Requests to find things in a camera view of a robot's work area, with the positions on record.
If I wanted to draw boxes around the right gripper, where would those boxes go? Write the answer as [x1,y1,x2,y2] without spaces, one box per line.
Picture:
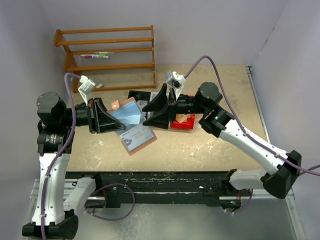
[142,83,208,130]

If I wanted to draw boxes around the aluminium table edge rail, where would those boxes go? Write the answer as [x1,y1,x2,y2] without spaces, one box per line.
[245,66,307,240]

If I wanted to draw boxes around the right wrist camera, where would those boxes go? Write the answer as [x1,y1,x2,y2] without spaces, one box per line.
[165,70,187,99]

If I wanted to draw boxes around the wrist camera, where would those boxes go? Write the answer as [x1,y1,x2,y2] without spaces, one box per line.
[165,70,187,99]
[78,75,96,105]

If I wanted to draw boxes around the white card from holder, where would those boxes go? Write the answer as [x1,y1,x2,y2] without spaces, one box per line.
[120,124,154,152]

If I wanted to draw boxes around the pink marker pen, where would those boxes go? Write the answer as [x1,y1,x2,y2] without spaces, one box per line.
[82,55,110,59]

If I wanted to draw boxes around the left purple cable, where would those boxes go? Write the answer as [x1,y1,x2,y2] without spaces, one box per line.
[39,72,83,240]

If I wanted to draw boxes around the black plastic bin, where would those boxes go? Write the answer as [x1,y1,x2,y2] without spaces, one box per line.
[127,90,151,103]

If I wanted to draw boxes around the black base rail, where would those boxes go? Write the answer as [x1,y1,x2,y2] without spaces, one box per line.
[65,171,251,209]

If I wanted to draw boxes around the wooden rack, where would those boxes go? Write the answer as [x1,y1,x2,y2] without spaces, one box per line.
[53,24,157,93]

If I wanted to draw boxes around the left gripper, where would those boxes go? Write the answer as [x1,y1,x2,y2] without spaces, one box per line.
[60,97,126,133]

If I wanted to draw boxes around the white magnetic stripe card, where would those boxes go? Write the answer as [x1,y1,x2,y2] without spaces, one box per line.
[137,100,148,109]

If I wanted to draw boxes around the white plastic bin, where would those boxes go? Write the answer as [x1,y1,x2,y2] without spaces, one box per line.
[146,92,158,119]

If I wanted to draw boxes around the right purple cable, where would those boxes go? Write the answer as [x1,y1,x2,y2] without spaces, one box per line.
[184,55,320,176]

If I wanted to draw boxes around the gold card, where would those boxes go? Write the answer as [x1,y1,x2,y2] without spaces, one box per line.
[175,114,191,124]

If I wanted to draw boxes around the red plastic bin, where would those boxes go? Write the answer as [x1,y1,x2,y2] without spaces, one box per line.
[169,113,196,130]

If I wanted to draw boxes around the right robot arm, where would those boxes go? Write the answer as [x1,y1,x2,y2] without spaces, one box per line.
[142,82,302,199]

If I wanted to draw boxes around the green marker pen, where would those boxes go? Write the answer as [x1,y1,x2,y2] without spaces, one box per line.
[92,51,115,56]

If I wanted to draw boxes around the pink leather card holder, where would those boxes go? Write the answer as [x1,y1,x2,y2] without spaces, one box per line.
[107,97,157,156]

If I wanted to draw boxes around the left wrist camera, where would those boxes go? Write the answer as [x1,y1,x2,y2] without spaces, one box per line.
[78,75,96,105]

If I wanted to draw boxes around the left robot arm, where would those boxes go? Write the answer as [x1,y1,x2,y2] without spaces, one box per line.
[22,91,126,240]

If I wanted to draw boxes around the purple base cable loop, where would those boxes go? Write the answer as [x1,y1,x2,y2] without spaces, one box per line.
[83,183,136,221]

